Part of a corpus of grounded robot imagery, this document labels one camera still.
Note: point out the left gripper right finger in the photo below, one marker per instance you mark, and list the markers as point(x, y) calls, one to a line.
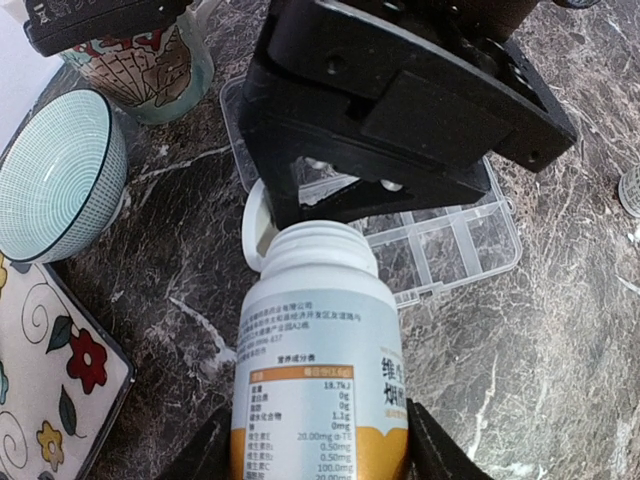
point(433, 453)

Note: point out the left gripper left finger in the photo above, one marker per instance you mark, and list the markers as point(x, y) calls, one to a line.
point(207, 454)

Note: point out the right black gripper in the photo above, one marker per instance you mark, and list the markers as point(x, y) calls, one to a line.
point(440, 83)

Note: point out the white bottle cap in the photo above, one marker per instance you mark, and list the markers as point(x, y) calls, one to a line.
point(258, 227)

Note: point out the large orange label pill bottle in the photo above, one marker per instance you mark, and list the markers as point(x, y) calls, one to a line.
point(319, 389)

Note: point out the clear plastic pill organizer box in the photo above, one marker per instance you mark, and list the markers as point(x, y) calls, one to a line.
point(419, 253)

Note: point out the white pill in organizer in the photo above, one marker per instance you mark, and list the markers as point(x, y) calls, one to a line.
point(316, 164)

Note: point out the square floral ceramic plate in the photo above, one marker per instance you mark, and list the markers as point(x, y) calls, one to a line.
point(64, 379)

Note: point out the cream mug with coral pattern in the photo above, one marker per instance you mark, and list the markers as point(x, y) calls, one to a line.
point(155, 77)

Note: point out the right teal ceramic bowl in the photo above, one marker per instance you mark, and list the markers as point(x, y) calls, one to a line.
point(62, 180)

